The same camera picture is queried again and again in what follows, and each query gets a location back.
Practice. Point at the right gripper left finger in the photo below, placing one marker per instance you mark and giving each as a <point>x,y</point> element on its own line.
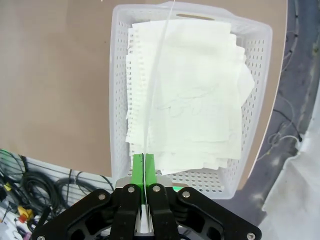
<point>125,207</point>

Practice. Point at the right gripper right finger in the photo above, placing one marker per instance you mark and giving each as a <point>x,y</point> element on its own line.
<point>160,207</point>

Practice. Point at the white torn notebook sheet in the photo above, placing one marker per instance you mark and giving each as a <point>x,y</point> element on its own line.
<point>155,75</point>

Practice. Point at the red and yellow connector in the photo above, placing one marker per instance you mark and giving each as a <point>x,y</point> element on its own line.
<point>23,216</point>

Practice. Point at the white perforated plastic basket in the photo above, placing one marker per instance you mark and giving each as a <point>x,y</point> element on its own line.
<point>117,100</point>

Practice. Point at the white fabric cover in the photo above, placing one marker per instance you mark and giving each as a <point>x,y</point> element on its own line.
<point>295,187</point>

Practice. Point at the white paper stack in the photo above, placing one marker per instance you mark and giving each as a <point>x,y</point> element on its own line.
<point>195,75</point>

